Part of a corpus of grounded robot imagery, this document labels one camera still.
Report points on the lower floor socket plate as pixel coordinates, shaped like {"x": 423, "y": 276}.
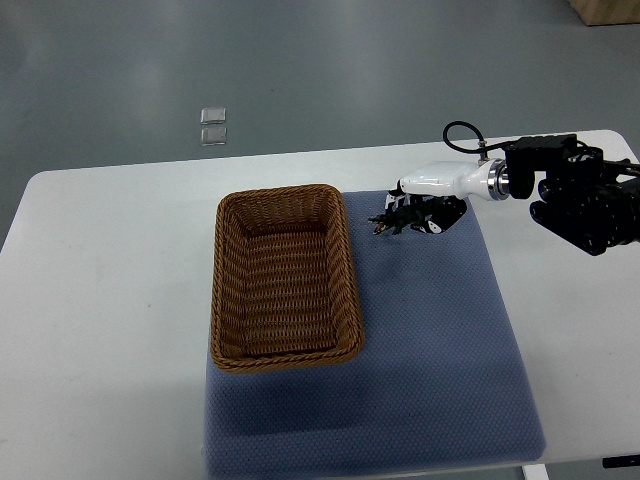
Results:
{"x": 211, "y": 136}

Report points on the upper floor socket plate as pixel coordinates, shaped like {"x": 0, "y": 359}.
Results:
{"x": 213, "y": 115}

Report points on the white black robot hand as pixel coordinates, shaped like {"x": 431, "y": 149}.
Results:
{"x": 450, "y": 184}

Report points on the white table leg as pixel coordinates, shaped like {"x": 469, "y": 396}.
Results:
{"x": 535, "y": 472}

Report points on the blue textured mat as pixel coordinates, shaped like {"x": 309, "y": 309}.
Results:
{"x": 439, "y": 384}

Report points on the dark green toy crocodile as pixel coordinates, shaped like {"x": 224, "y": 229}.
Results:
{"x": 417, "y": 216}

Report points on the floor socket plate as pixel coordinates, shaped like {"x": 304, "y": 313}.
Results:
{"x": 211, "y": 136}
{"x": 213, "y": 115}

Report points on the black table control panel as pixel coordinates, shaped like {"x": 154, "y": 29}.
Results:
{"x": 621, "y": 461}

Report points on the brown wicker basket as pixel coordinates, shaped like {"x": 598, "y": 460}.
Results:
{"x": 284, "y": 292}

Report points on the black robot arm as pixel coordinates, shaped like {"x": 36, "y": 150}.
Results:
{"x": 586, "y": 200}

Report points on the wooden cabinet corner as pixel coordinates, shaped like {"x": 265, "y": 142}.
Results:
{"x": 607, "y": 12}

